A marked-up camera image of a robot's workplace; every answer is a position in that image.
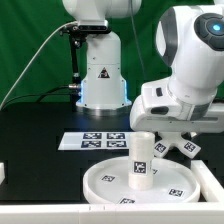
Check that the white left border block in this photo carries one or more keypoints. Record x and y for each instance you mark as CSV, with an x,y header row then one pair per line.
x,y
2,173

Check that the white right border rail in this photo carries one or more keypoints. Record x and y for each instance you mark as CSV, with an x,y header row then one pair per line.
x,y
211,189

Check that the white cross-shaped table base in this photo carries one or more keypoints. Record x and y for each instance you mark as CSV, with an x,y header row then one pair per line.
x,y
170,140

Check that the white border rail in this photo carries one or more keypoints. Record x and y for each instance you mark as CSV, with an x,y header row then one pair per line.
x,y
183,213
211,189

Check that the white front border rail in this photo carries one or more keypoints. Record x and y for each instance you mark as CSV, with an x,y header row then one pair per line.
x,y
183,213

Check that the white round table top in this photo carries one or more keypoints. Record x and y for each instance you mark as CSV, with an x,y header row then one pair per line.
x,y
107,182

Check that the white marker sheet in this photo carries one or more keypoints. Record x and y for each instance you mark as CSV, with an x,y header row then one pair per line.
x,y
94,141

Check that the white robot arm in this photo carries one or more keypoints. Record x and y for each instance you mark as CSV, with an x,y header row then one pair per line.
x,y
189,39

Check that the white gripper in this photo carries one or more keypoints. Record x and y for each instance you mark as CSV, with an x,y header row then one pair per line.
x,y
156,110

